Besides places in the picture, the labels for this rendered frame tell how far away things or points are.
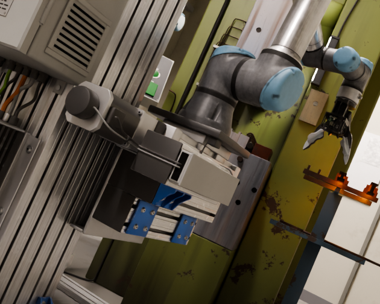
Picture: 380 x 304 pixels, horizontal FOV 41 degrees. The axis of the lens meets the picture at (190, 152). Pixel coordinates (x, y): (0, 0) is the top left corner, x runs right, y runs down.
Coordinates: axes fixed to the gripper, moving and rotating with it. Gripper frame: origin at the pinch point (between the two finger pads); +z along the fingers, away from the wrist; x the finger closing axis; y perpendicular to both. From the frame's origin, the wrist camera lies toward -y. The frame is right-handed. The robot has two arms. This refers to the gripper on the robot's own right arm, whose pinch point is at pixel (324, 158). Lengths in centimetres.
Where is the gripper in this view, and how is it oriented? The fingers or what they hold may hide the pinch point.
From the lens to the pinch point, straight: 175.6
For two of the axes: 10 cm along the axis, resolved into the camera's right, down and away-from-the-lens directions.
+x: 8.1, 3.3, -4.9
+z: -4.1, 9.1, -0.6
